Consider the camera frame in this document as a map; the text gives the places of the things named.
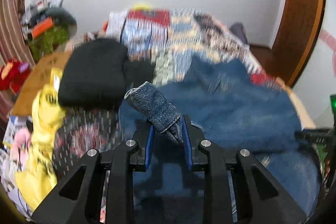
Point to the yellow printed garment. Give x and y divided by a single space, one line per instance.
38 177

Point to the orange shoe box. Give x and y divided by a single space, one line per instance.
42 27

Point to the red plush flower toy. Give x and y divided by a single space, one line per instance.
13 75

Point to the yellow plush headboard item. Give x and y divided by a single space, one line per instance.
141 6

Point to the blue denim jacket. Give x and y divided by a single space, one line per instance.
234 113

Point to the grey blue backpack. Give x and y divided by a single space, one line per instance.
238 30

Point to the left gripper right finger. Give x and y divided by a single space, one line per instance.
238 188

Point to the brown cardboard box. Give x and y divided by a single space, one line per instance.
39 76

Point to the dark floral patterned cloth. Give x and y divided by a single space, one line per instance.
82 131

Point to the striped red beige curtain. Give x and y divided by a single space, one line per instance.
12 42

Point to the dark grey neck pillow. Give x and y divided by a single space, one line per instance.
61 17

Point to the colourful patchwork bedspread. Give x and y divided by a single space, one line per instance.
169 39

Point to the black folded garment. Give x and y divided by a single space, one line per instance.
98 74

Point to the brown wooden door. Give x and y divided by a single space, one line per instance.
296 37

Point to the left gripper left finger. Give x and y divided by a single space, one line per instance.
77 196

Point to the green patterned storage box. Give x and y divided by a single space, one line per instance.
48 41

